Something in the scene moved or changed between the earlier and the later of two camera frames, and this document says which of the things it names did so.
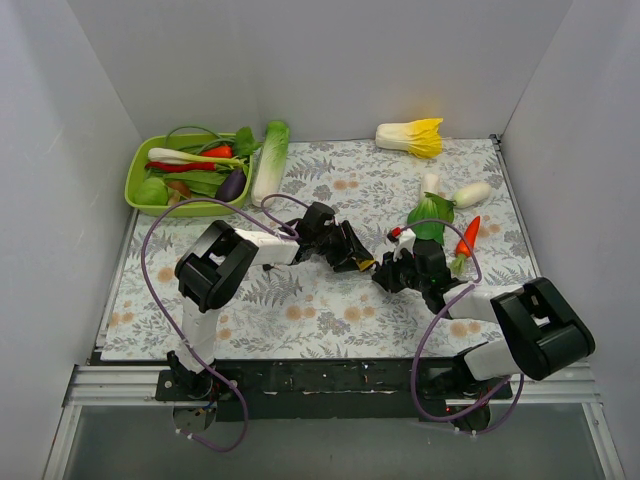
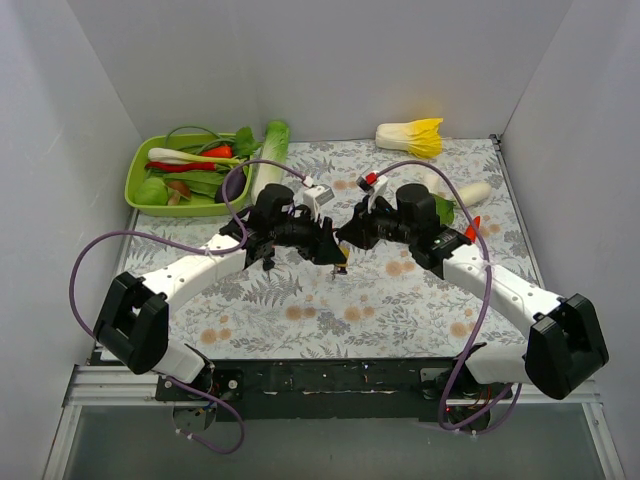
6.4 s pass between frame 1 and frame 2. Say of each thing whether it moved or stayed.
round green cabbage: stayed
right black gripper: moved
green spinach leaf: stayed
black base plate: stayed
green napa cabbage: stayed
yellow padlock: moved
